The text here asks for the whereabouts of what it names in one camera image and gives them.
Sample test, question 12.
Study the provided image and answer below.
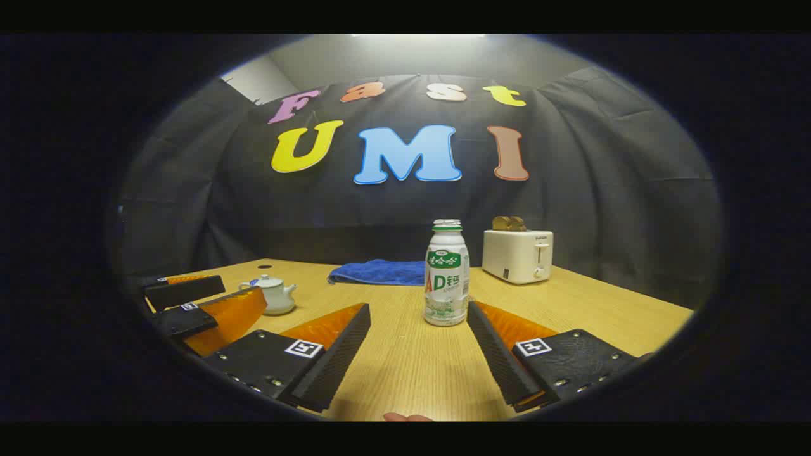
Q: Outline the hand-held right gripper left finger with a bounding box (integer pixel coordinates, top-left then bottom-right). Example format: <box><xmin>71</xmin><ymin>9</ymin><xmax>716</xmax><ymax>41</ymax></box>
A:
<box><xmin>203</xmin><ymin>303</ymin><xmax>372</xmax><ymax>414</ymax></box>

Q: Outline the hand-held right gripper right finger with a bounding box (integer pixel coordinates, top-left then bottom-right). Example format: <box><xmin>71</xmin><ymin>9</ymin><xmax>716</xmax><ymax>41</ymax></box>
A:
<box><xmin>466</xmin><ymin>300</ymin><xmax>653</xmax><ymax>414</ymax></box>

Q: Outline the white teacup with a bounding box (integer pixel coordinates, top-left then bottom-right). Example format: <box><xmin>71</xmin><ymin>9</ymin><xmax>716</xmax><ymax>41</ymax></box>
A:
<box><xmin>238</xmin><ymin>274</ymin><xmax>298</xmax><ymax>316</ymax></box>

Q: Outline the white green-label water bottle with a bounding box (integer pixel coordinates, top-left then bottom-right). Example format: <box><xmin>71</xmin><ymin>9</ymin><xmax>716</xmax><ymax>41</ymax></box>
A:
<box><xmin>423</xmin><ymin>219</ymin><xmax>471</xmax><ymax>327</ymax></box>

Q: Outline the black backdrop cloth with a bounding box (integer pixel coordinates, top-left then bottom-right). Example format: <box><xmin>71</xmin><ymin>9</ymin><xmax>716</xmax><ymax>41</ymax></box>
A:
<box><xmin>117</xmin><ymin>66</ymin><xmax>723</xmax><ymax>311</ymax></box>

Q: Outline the blue towel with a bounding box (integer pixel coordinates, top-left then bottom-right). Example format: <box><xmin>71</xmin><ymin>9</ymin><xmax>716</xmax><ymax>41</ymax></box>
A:
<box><xmin>327</xmin><ymin>258</ymin><xmax>426</xmax><ymax>286</ymax></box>

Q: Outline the white toaster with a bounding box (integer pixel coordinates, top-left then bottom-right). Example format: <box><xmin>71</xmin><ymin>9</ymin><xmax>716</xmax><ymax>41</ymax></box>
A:
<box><xmin>482</xmin><ymin>229</ymin><xmax>554</xmax><ymax>285</ymax></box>

